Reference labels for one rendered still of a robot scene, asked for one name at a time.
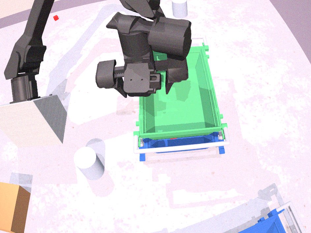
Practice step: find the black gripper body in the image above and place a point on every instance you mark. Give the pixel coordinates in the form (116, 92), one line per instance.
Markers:
(106, 72)

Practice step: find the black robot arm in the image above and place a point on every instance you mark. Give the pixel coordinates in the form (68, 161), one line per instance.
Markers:
(136, 34)

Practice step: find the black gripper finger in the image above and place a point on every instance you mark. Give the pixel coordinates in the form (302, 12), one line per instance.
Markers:
(119, 86)
(169, 83)

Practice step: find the grey cylinder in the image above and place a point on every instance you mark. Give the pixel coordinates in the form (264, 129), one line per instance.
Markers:
(89, 163)
(179, 8)

